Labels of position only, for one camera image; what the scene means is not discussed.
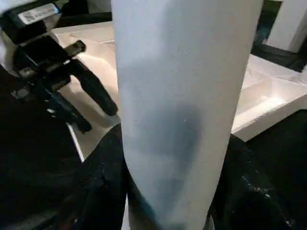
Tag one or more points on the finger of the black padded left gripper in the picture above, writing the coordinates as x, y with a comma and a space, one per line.
93, 88
69, 112

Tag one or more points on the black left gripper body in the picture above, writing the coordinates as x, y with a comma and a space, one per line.
38, 43

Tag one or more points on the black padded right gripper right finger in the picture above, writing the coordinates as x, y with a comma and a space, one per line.
254, 196

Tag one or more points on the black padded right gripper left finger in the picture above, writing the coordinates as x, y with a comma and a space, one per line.
98, 191

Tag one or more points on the white plastic table leg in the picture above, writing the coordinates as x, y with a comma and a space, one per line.
182, 96

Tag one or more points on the white plastic table top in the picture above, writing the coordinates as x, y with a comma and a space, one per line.
268, 96

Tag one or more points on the black work mat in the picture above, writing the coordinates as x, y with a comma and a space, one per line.
33, 163

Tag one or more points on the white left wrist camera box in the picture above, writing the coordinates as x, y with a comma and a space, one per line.
5, 52

